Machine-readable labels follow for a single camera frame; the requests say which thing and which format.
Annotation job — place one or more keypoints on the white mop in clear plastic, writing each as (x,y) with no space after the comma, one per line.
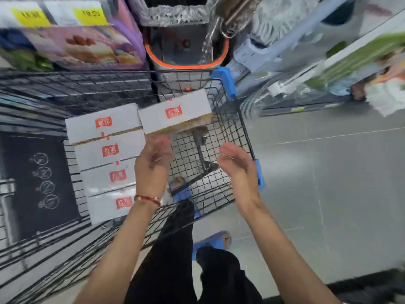
(284,88)

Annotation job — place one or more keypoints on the orange rimmed bucket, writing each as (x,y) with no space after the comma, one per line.
(183,50)

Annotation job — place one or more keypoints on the grey fluffy round mat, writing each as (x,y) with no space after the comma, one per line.
(171,14)

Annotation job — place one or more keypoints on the purple pink printed package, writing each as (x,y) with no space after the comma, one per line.
(88,47)

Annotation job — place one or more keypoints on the person's left forearm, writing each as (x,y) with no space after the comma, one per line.
(117,259)

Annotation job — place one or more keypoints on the green white cardboard carton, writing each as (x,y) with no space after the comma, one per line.
(364,56)

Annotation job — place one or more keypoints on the blue rubber slipper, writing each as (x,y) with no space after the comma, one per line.
(210,242)
(183,194)

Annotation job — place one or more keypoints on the light blue flat mop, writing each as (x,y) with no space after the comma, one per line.
(259,50)

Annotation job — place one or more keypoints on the person's left hand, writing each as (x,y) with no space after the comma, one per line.
(153,167)

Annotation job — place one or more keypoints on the grey fluffy mop head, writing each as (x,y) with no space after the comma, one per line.
(278,15)

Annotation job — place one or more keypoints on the green blue printed package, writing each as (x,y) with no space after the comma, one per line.
(22,56)

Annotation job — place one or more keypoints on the person's right hand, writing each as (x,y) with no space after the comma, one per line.
(243,180)

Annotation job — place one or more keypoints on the black trousers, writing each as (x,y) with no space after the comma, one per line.
(171,269)

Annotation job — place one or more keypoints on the person's right forearm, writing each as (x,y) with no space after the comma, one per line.
(284,259)

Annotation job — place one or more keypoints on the white yellow snack box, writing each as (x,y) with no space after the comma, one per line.
(196,107)
(82,128)
(91,155)
(101,208)
(95,182)

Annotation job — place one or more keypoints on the shelf price label strip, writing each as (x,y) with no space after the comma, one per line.
(47,14)

